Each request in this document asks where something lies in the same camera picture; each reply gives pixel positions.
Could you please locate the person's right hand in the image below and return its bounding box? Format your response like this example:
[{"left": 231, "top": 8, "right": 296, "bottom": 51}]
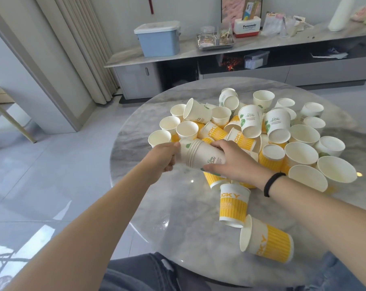
[{"left": 201, "top": 139, "right": 274, "bottom": 192}]

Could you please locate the person's left hand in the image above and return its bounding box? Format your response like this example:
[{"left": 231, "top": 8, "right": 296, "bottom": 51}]
[{"left": 146, "top": 142, "right": 181, "bottom": 181}]

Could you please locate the nested stack of leaf-print cups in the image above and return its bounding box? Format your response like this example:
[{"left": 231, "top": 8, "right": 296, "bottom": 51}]
[{"left": 178, "top": 139, "right": 227, "bottom": 174}]

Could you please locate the person's right forearm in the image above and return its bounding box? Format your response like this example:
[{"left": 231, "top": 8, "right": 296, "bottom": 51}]
[{"left": 267, "top": 175, "right": 366, "bottom": 271}]

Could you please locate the person's left forearm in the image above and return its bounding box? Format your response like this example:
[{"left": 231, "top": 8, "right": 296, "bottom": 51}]
[{"left": 2, "top": 162, "right": 159, "bottom": 291}]

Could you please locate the upturned yellow striped cup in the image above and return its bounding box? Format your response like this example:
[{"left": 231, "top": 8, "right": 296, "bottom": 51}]
[{"left": 219, "top": 182, "right": 251, "bottom": 228}]

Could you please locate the black wristband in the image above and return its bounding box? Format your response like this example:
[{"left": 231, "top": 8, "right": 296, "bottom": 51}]
[{"left": 263, "top": 172, "right": 287, "bottom": 198}]

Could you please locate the grey marble-top cabinet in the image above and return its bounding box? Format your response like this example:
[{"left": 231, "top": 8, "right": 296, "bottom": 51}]
[{"left": 104, "top": 21, "right": 366, "bottom": 100}]

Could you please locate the pile of paper cups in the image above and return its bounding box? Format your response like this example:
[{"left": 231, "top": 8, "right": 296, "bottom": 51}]
[{"left": 148, "top": 88, "right": 358, "bottom": 194}]

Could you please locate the yellow striped cup on side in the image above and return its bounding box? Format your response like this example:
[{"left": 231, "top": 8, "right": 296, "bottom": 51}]
[{"left": 239, "top": 214, "right": 294, "bottom": 264}]

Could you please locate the red and black packet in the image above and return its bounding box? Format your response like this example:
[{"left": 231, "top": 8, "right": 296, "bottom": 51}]
[{"left": 220, "top": 54, "right": 245, "bottom": 72}]

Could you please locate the blue storage box white lid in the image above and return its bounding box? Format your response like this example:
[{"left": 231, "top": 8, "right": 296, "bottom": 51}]
[{"left": 134, "top": 22, "right": 182, "bottom": 58}]

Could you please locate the clear plastic box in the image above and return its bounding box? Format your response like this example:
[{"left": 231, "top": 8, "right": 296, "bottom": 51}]
[{"left": 244, "top": 50, "right": 270, "bottom": 69}]

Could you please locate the metal tray of snacks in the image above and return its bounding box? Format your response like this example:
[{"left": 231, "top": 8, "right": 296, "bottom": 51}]
[{"left": 196, "top": 31, "right": 236, "bottom": 51}]

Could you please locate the clear glass jar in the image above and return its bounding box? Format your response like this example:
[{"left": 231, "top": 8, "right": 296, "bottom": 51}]
[{"left": 201, "top": 26, "right": 220, "bottom": 38}]

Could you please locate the beige curtain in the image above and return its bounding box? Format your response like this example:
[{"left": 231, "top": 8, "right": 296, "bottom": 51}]
[{"left": 34, "top": 0, "right": 120, "bottom": 106}]

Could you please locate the red and white box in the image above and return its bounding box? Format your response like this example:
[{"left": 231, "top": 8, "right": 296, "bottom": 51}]
[{"left": 233, "top": 16, "right": 260, "bottom": 39}]

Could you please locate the clear plastic bag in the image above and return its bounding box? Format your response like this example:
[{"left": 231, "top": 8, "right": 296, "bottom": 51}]
[{"left": 261, "top": 12, "right": 287, "bottom": 36}]

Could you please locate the framed pink picture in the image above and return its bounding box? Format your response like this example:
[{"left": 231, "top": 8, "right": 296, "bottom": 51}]
[{"left": 221, "top": 0, "right": 263, "bottom": 27}]

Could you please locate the blue and white paper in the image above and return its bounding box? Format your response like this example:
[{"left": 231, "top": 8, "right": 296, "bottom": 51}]
[{"left": 310, "top": 46, "right": 351, "bottom": 60}]

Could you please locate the white paper towel roll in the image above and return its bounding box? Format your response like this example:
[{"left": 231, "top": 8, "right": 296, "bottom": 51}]
[{"left": 328, "top": 0, "right": 353, "bottom": 31}]

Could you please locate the wooden furniture frame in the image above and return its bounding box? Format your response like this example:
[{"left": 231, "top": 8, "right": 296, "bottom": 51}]
[{"left": 0, "top": 77, "right": 37, "bottom": 152}]

